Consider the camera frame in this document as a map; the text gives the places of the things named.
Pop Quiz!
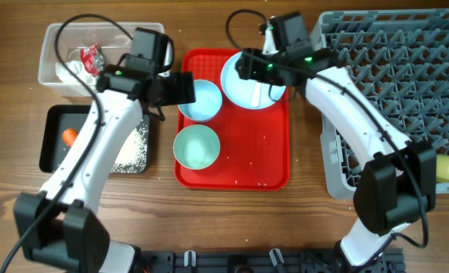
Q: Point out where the green bowl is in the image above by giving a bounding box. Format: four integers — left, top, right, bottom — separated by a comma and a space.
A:
173, 124, 221, 170

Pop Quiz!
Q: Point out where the white rice pile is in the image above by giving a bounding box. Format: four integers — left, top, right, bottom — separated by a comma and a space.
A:
111, 115, 149, 174

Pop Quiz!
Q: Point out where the orange carrot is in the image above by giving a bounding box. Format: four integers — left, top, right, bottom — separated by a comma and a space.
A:
62, 128, 78, 147

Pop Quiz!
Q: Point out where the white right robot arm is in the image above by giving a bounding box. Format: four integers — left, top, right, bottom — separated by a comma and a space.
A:
235, 12, 436, 272

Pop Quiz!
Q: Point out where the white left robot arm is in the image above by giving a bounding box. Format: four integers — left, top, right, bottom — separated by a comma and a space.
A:
14, 28, 196, 272

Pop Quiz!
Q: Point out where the clear plastic waste bin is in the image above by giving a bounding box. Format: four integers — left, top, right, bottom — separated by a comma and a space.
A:
37, 21, 167, 98

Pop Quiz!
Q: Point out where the grey dishwasher rack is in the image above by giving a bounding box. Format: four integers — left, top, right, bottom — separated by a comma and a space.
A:
308, 8, 449, 201

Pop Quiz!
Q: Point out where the white plastic spoon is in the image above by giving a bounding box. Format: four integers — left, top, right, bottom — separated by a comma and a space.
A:
250, 82, 262, 108

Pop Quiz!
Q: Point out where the large light blue plate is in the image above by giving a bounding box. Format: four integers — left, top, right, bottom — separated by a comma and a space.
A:
220, 52, 286, 110

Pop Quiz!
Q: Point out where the small light blue bowl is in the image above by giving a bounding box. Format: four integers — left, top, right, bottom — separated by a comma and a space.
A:
178, 80, 223, 122

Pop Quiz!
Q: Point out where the red foil wrapper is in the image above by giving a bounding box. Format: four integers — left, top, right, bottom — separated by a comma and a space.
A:
80, 44, 105, 77

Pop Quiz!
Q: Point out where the red plastic tray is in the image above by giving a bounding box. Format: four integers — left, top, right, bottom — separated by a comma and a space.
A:
174, 49, 290, 191

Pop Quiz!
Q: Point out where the crumpled white tissue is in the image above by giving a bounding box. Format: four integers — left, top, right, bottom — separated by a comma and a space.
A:
55, 61, 96, 86

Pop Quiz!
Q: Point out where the black rectangular tray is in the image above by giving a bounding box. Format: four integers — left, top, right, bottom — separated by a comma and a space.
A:
39, 105, 151, 176

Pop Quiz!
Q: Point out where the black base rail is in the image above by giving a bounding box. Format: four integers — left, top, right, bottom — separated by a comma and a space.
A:
135, 248, 407, 273

